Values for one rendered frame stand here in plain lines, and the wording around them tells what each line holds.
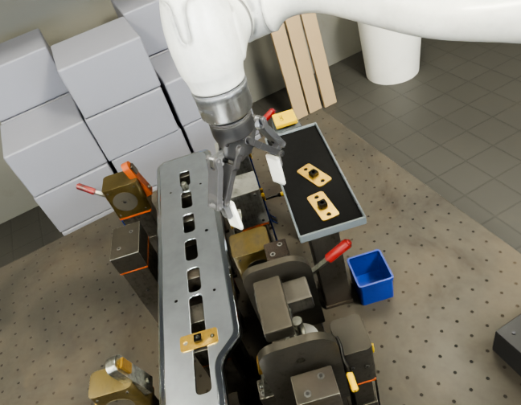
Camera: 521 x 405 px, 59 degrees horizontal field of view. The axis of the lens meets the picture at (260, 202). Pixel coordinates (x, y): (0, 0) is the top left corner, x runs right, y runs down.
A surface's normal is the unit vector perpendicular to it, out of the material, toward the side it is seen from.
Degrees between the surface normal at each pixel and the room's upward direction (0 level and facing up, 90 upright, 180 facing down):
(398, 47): 94
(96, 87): 90
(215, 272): 0
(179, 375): 0
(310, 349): 90
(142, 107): 90
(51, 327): 0
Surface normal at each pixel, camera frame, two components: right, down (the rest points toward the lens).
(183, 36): -0.31, 0.58
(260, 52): 0.44, 0.53
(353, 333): -0.24, -0.71
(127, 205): 0.18, 0.64
